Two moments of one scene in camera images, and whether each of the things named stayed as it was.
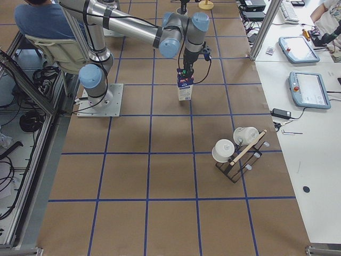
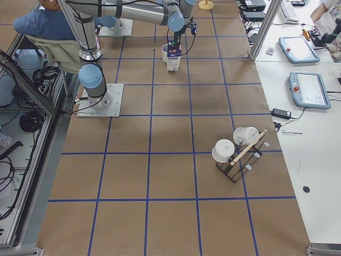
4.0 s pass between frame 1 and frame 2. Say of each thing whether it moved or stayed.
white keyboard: stayed
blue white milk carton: moved
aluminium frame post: stayed
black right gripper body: moved
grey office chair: stayed
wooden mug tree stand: stayed
